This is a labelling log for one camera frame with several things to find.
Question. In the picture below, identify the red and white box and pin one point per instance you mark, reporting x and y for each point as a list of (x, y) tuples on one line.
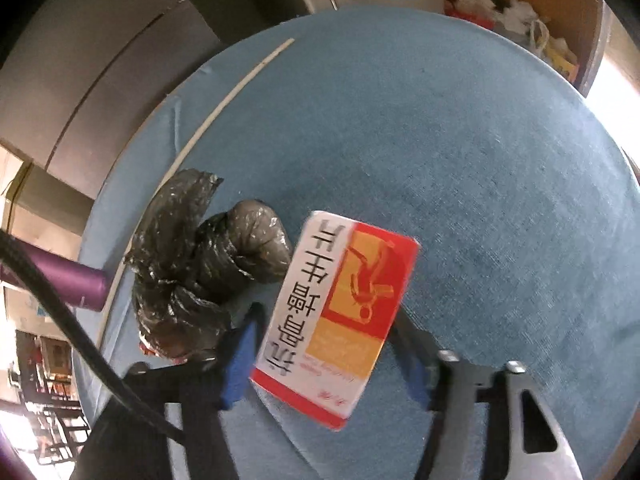
[(350, 310)]

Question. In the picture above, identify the yellow shopping bag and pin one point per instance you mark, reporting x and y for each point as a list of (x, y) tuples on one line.
[(565, 62)]

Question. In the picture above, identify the small white plastic bag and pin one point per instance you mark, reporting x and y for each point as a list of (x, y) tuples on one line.
[(475, 2)]

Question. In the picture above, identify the large white plastic bag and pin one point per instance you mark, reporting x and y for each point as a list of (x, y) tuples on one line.
[(522, 17)]

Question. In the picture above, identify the red shopping bag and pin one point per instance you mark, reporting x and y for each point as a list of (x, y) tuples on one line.
[(467, 17)]

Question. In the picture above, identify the small orange wrapper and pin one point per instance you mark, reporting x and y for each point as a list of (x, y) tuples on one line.
[(146, 348)]

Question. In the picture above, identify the long white stick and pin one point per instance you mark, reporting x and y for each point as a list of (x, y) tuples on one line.
[(235, 91)]

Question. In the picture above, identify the black plastic bag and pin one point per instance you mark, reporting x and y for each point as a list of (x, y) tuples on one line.
[(200, 270)]

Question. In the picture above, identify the cardboard box of clutter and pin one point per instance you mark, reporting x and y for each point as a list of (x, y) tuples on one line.
[(592, 25)]

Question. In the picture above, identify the blue tablecloth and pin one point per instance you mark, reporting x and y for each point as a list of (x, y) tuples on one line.
[(450, 135)]

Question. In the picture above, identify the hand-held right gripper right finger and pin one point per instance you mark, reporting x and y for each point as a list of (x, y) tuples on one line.
[(415, 375)]

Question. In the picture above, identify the purple thermos bottle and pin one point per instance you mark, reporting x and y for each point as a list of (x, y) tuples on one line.
[(65, 275)]

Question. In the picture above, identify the dark wooden chair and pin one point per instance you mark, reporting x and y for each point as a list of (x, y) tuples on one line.
[(50, 360)]

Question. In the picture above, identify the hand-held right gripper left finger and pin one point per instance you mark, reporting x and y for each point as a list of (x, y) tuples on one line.
[(235, 365)]

